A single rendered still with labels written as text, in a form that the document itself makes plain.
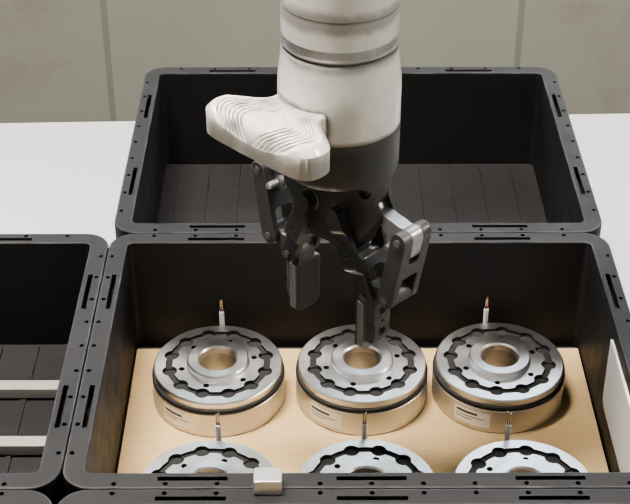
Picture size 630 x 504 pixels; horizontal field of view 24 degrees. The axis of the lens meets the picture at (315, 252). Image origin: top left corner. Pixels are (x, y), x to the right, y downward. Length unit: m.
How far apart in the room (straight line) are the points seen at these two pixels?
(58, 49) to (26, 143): 1.09
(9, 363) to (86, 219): 0.44
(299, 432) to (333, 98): 0.37
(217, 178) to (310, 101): 0.61
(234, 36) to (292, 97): 1.99
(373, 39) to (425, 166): 0.64
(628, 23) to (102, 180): 1.46
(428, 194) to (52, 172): 0.51
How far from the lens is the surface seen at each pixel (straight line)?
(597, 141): 1.81
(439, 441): 1.13
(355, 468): 1.05
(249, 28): 2.84
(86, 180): 1.72
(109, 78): 2.90
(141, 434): 1.14
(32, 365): 1.22
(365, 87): 0.85
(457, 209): 1.40
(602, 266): 1.16
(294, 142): 0.82
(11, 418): 1.17
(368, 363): 1.17
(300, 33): 0.84
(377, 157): 0.87
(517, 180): 1.46
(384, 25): 0.84
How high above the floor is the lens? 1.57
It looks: 34 degrees down
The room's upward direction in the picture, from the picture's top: straight up
